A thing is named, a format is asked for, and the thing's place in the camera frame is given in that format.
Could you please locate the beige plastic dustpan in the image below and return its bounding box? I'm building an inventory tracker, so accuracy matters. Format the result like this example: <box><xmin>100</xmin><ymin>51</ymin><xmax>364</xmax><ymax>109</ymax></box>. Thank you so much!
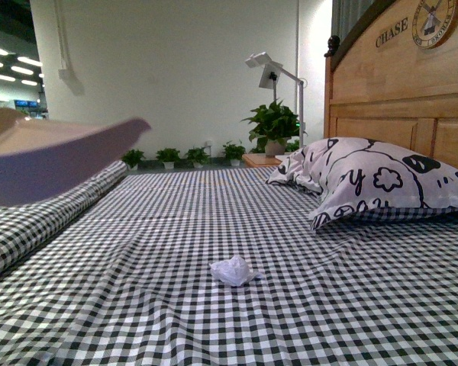
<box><xmin>0</xmin><ymin>108</ymin><xmax>150</xmax><ymax>206</ymax></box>

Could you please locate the wooden bed headboard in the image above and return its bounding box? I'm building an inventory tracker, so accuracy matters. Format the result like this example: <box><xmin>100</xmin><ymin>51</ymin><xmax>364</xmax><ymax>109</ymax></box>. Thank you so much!
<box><xmin>324</xmin><ymin>1</ymin><xmax>458</xmax><ymax>168</ymax></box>

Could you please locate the large potted green plant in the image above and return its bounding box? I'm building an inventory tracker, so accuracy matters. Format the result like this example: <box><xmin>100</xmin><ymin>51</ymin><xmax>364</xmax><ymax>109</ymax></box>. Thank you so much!
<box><xmin>243</xmin><ymin>101</ymin><xmax>301</xmax><ymax>156</ymax></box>

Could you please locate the white cartoon print pillow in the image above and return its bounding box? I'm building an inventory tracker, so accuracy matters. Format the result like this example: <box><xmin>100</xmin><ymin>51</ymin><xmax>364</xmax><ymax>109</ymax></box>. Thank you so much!
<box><xmin>267</xmin><ymin>137</ymin><xmax>458</xmax><ymax>230</ymax></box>

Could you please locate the far wooden nightstand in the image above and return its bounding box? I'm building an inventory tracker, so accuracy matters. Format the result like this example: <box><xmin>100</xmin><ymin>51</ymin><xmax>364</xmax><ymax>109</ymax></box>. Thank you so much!
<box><xmin>242</xmin><ymin>153</ymin><xmax>282</xmax><ymax>168</ymax></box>

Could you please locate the black white checkered bedsheet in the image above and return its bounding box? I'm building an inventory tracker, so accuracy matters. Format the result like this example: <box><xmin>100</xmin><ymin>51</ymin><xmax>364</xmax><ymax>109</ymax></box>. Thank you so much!
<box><xmin>0</xmin><ymin>164</ymin><xmax>458</xmax><ymax>365</ymax></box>

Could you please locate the white wall conduit box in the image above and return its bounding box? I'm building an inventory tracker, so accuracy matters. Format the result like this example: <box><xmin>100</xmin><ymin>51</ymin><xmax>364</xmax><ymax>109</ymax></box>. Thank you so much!
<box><xmin>53</xmin><ymin>0</ymin><xmax>75</xmax><ymax>82</ymax></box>

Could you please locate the small potted plant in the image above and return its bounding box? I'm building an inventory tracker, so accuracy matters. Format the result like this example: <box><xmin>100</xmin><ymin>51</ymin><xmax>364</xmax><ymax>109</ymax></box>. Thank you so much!
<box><xmin>121</xmin><ymin>149</ymin><xmax>145</xmax><ymax>171</ymax></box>
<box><xmin>156</xmin><ymin>148</ymin><xmax>180</xmax><ymax>170</ymax></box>
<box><xmin>186</xmin><ymin>147</ymin><xmax>210</xmax><ymax>169</ymax></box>
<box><xmin>223</xmin><ymin>141</ymin><xmax>246</xmax><ymax>167</ymax></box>

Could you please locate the white floor lamp stand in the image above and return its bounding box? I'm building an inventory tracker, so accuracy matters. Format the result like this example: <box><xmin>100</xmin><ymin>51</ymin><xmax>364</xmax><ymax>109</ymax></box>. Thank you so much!
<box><xmin>245</xmin><ymin>52</ymin><xmax>306</xmax><ymax>147</ymax></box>

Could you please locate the white paper ball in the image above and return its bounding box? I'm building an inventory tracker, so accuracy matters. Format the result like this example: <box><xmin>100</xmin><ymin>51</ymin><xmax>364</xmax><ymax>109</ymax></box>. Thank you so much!
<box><xmin>210</xmin><ymin>255</ymin><xmax>262</xmax><ymax>287</ymax></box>

